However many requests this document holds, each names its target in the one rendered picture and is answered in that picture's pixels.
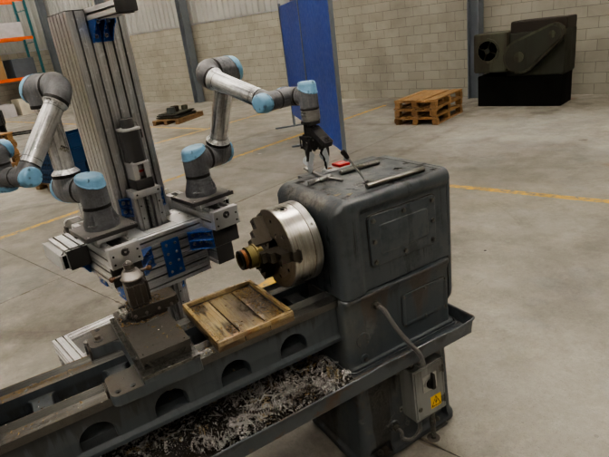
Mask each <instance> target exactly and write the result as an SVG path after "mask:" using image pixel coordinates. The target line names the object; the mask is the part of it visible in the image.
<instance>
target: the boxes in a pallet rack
mask: <svg viewBox="0 0 609 457"><path fill-rule="evenodd" d="M21 36H24V32H23V29H22V26H21V23H20V22H14V23H1V24H0V39H2V38H12V37H21ZM3 64H4V66H3ZM5 73H6V74H5ZM32 73H37V70H36V67H35V64H34V58H33V57H27V58H20V59H13V60H6V61H3V63H2V61H1V58H0V81H2V80H7V78H8V79H13V78H20V77H25V76H27V75H30V74H32ZM6 76H7V78H6ZM11 103H12V104H2V105H0V110H2V112H3V115H4V117H5V119H8V118H13V117H17V116H18V115H26V114H31V113H35V112H32V111H31V109H30V106H29V103H27V102H25V101H24V100H23V99H22V98H18V99H13V100H11Z"/></svg>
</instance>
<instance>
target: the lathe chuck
mask: <svg viewBox="0 0 609 457"><path fill-rule="evenodd" d="M279 208H286V211H279V210H278V209H279ZM260 212H261V214H262V217H263V219H264V221H265V224H266V226H267V229H268V231H269V233H270V236H271V237H272V238H274V239H275V240H274V241H270V242H269V243H268V244H265V245H263V246H261V247H262V248H263V250H266V249H269V248H273V247H275V246H279V247H280V248H284V249H286V250H288V251H291V252H293V253H295V252H296V251H297V250H300V253H301V259H302V260H301V262H299V263H298V262H297V261H296V262H293V261H292V262H290V263H287V264H284V265H281V264H279V263H277V262H276V263H275V273H274V281H275V282H276V283H277V284H279V285H280V286H282V287H292V286H295V285H297V284H300V283H302V282H305V281H306V280H309V279H311V278H312V277H313V275H314V272H315V269H316V252H315V246H314V241H313V237H312V235H311V232H310V230H309V228H308V226H307V224H306V222H305V220H304V218H303V217H302V215H301V214H300V213H299V212H298V210H297V209H296V208H294V207H293V206H292V205H290V204H288V203H280V204H277V205H274V206H271V207H268V208H265V209H261V210H260ZM303 277H307V278H306V279H305V280H303V281H300V280H301V279H302V278H303Z"/></svg>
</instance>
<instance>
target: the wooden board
mask: <svg viewBox="0 0 609 457"><path fill-rule="evenodd" d="M241 287H242V288H244V289H245V288H246V287H249V288H250V289H251V288H253V290H252V289H251V290H252V291H251V290H250V289H249V288H247V289H245V291H244V290H242V291H238V290H240V289H242V288H241ZM248 289H249V290H248ZM234 290H236V291H238V293H237V292H233V291H234ZM247 291H248V292H247ZM249 291H250V292H252V293H251V294H249V293H250V292H249ZM253 291H255V292H253ZM241 292H243V293H241ZM256 292H257V293H256ZM230 293H231V295H230ZM233 293H234V294H233ZM255 293H256V294H255ZM224 294H225V295H224ZM239 294H241V295H239ZM243 294H244V295H243ZM259 294H260V295H261V296H260V295H259ZM250 295H251V296H250ZM258 295H259V297H257V296H258ZM243 296H244V297H246V298H243ZM236 297H237V298H236ZM238 297H240V298H241V299H243V301H240V302H239V300H241V299H239V298H238ZM247 297H248V298H247ZM249 297H252V298H249ZM261 297H263V298H261ZM223 298H224V299H223ZM214 299H215V300H214ZM234 299H235V300H234ZM248 299H249V300H248ZM252 299H255V300H252ZM209 300H210V301H211V302H208V301H209ZM232 300H233V301H232ZM247 301H248V302H250V301H251V302H250V303H247ZM254 301H256V302H254ZM257 301H258V302H257ZM265 301H268V302H265ZM205 302H207V303H205ZM260 302H261V303H260ZM262 302H263V303H264V306H263V303H262ZM201 303H202V304H201ZM253 303H254V304H253ZM266 303H267V304H266ZM258 304H259V306H258ZM261 304H262V306H261ZM272 304H273V305H272ZM271 305H272V306H274V307H272V306H271ZM195 306H196V307H195ZM260 306H261V307H260ZM182 307H183V312H184V314H185V315H186V316H187V317H188V319H189V320H190V321H191V322H192V323H193V324H194V325H195V327H196V328H197V329H198V330H199V331H200V332H201V333H202V334H203V336H204V337H205V338H206V339H207V340H208V341H209V342H210V343H211V344H212V345H213V346H214V347H215V348H216V349H217V350H218V352H219V353H221V352H223V351H226V350H228V349H229V348H232V347H234V346H236V345H240V344H242V343H244V342H246V340H247V341H248V340H250V339H253V338H255V337H257V336H260V335H262V334H265V333H267V332H269V331H271V330H273V329H275V328H278V327H280V326H283V325H285V324H287V323H290V322H292V321H294V320H295V317H294V312H293V310H291V309H290V308H289V307H288V306H286V305H284V304H283V303H282V302H280V301H279V300H278V299H276V298H275V297H273V296H272V295H270V294H269V293H267V292H266V291H265V290H264V289H263V288H262V287H260V286H259V285H258V284H256V283H254V282H253V281H252V280H251V279H249V280H246V281H244V282H241V284H240V283H238V284H235V285H233V286H230V287H226V288H223V289H221V290H219V291H216V292H213V293H211V294H208V295H206V296H203V297H202V298H201V297H200V298H197V299H194V300H192V301H189V302H187V303H184V304H182ZM191 307H193V309H191ZM255 307H257V308H255ZM266 307H267V308H266ZM270 307H271V308H270ZM215 308H216V309H215ZM262 308H264V309H262ZM266 309H268V311H269V312H264V313H262V311H267V310H266ZM271 309H273V310H271ZM189 310H190V312H189ZM192 310H194V311H192ZM216 310H217V311H216ZM261 310H262V311H261ZM276 310H278V311H276ZM195 311H197V312H195ZM198 311H199V312H198ZM204 311H205V312H204ZM271 311H272V312H271ZM281 311H282V314H281V313H280V312H281ZM257 312H259V313H257ZM276 312H278V314H279V313H280V314H279V315H278V314H276ZM261 313H262V314H261ZM270 313H271V314H270ZM274 313H275V314H276V315H275V314H274ZM201 314H203V315H201ZM257 314H258V315H257ZM196 315H198V316H196ZM259 317H260V318H259ZM264 317H265V319H266V320H265V319H264ZM262 319H263V320H262ZM250 320H251V321H250ZM253 320H255V321H253ZM234 321H236V322H234ZM241 321H242V322H241ZM238 322H239V323H238ZM261 322H262V323H261ZM232 325H233V326H232ZM241 325H242V326H241ZM227 326H228V328H227ZM235 326H237V327H235ZM221 327H222V329H221ZM238 327H239V330H238ZM226 328H227V329H226ZM232 328H233V329H232ZM208 329H209V330H208ZM228 329H229V330H228ZM230 329H232V330H230ZM234 329H236V330H238V331H236V330H234ZM240 329H241V330H240ZM218 330H219V331H218ZM245 330H246V331H245ZM211 331H212V332H211ZM222 331H223V332H222ZM230 331H231V332H230ZM234 331H236V332H234ZM233 332H234V333H233ZM238 332H239V333H238ZM214 333H215V334H214ZM219 334H221V335H219ZM225 336H226V337H225ZM219 338H220V339H219Z"/></svg>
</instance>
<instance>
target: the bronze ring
mask: <svg viewBox="0 0 609 457"><path fill-rule="evenodd" d="M260 251H263V248H262V247H261V246H255V245H254V244H249V246H247V247H244V248H242V249H240V250H239V251H237V252H236V259H237V263H238V265H239V267H240V268H241V269H242V270H246V269H251V268H254V267H260V266H261V257H260V254H259V252H260Z"/></svg>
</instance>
